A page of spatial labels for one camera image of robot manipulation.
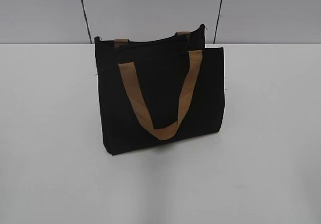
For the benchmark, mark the black tote bag tan handles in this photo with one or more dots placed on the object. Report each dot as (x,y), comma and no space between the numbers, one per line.
(158,92)

